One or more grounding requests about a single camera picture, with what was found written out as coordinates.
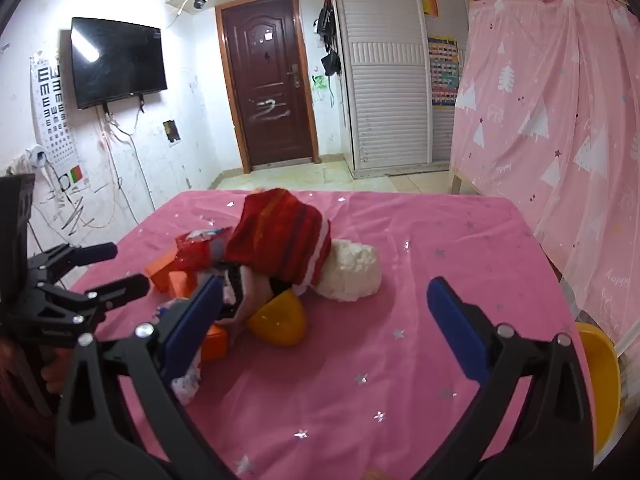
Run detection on person's left hand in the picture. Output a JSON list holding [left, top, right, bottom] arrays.
[[40, 350, 68, 396]]

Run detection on orange blocks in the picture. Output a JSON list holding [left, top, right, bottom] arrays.
[[145, 247, 198, 297]]

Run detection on yellow plastic cup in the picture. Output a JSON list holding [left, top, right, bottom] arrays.
[[248, 290, 307, 347]]

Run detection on white printed wrapper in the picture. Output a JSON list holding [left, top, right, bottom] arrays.
[[170, 355, 203, 406]]

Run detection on black wall television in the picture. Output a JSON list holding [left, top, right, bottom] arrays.
[[70, 16, 168, 110]]

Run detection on shiny red snack packet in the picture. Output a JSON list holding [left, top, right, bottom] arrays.
[[172, 227, 233, 273]]

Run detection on colourful grid poster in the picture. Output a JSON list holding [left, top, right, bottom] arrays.
[[427, 35, 460, 107]]

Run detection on hanging black bags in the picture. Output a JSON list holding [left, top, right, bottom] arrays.
[[314, 0, 342, 77]]

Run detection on white louvred wardrobe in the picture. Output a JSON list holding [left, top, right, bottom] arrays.
[[331, 0, 471, 178]]

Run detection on white television cable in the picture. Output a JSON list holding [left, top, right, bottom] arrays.
[[102, 107, 157, 211]]

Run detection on white tissue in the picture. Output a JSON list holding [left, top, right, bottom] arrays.
[[312, 239, 382, 302]]

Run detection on pink starred tablecloth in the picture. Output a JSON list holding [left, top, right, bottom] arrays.
[[67, 189, 596, 480]]

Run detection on pink tree print curtain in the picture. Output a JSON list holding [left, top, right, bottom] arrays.
[[450, 0, 640, 351]]

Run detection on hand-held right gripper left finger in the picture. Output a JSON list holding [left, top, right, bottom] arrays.
[[55, 275, 238, 480]]

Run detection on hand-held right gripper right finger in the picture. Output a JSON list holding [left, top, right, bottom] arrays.
[[400, 276, 601, 480]]

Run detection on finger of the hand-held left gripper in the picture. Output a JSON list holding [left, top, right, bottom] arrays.
[[27, 241, 119, 286], [30, 274, 151, 336]]

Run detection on brown wooden door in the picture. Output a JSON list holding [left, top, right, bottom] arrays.
[[216, 0, 319, 173]]

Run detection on small orange block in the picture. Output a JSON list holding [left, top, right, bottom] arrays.
[[202, 324, 231, 361]]

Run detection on eye chart poster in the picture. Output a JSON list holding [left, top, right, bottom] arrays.
[[30, 55, 86, 186]]

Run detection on yellow plastic bucket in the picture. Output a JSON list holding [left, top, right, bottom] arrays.
[[575, 322, 622, 471]]

